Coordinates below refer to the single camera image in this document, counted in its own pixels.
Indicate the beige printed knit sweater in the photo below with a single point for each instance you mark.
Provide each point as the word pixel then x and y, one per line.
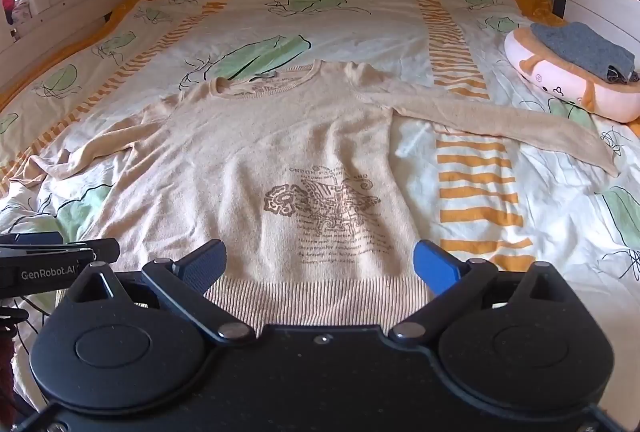
pixel 280 152

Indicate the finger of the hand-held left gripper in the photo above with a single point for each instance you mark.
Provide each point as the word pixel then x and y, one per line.
pixel 106 249

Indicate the pink plush pillow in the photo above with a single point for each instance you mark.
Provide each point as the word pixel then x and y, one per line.
pixel 555 79

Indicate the red cloth item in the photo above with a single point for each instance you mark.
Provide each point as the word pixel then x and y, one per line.
pixel 8 7

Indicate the person's left forearm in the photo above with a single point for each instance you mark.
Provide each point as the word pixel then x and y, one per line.
pixel 5 357

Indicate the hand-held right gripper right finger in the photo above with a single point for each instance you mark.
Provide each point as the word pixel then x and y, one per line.
pixel 434 262

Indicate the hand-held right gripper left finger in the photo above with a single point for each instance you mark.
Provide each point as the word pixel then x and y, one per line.
pixel 204 263

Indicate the white leaf print duvet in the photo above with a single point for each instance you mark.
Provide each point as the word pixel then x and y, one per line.
pixel 360 17

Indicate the grey folded clothes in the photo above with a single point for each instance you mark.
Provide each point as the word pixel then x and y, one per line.
pixel 582 47

